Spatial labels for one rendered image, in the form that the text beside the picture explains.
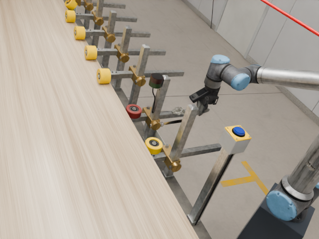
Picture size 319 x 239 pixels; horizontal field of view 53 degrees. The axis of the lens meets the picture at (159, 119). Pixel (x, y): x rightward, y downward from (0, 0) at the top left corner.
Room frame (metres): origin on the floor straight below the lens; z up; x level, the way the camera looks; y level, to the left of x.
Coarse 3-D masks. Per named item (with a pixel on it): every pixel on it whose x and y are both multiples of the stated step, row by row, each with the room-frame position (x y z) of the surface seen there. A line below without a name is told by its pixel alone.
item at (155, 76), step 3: (153, 75) 1.27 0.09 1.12; (156, 75) 1.28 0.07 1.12; (159, 75) 1.29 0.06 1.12; (156, 78) 1.26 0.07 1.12; (159, 78) 1.27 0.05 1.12; (162, 78) 1.27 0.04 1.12; (150, 81) 1.26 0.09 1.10; (159, 90) 1.28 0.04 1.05; (153, 93) 1.28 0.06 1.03; (153, 105) 1.29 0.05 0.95; (153, 108) 1.29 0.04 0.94
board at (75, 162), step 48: (0, 0) 2.03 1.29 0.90; (48, 0) 2.29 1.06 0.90; (0, 48) 1.45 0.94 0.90; (48, 48) 1.60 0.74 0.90; (0, 96) 1.07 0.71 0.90; (48, 96) 1.18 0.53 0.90; (96, 96) 1.29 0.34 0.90; (0, 144) 0.81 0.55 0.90; (48, 144) 0.88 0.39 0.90; (96, 144) 0.96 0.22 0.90; (144, 144) 1.05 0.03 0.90; (0, 192) 0.62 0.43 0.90; (48, 192) 0.67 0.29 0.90; (96, 192) 0.73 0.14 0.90; (144, 192) 0.80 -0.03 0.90
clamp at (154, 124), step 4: (144, 108) 1.36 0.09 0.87; (144, 112) 1.34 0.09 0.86; (148, 112) 1.33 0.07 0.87; (148, 116) 1.30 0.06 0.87; (148, 120) 1.30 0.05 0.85; (152, 120) 1.28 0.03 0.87; (156, 120) 1.29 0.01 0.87; (148, 124) 1.29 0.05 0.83; (152, 124) 1.26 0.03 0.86; (156, 124) 1.27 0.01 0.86; (160, 124) 1.29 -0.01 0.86; (152, 128) 1.26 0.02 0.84; (156, 128) 1.27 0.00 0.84
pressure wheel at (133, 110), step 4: (132, 104) 1.31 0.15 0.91; (128, 108) 1.27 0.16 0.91; (132, 108) 1.28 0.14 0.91; (136, 108) 1.29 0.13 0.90; (140, 108) 1.30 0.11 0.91; (128, 112) 1.24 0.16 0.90; (132, 112) 1.24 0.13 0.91; (136, 112) 1.25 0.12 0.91; (140, 112) 1.26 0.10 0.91; (132, 116) 1.24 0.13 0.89; (136, 116) 1.25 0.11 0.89; (140, 116) 1.27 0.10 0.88
